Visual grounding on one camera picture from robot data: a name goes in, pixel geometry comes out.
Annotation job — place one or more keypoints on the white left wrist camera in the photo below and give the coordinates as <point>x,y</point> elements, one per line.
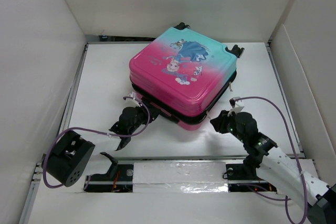
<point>133,97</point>

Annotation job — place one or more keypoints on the pink and teal suitcase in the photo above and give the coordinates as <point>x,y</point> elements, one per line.
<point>184,74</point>

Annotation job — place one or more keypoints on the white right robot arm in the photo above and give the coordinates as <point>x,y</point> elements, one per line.
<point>271,164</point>

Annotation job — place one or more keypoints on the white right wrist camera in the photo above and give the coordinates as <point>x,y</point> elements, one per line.
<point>236,104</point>

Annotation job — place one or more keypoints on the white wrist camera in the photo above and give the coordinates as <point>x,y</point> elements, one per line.
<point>236,104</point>
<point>133,97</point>

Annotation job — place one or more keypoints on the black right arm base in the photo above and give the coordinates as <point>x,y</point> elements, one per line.
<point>243,179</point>

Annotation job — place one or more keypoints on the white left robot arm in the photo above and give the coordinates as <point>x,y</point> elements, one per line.
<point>67,157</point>

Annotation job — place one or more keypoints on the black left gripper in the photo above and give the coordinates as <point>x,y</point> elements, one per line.
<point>153,112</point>

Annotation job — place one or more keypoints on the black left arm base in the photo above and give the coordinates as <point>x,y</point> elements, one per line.
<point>117,179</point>

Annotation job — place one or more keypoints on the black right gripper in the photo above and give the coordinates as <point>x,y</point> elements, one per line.
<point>219,122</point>

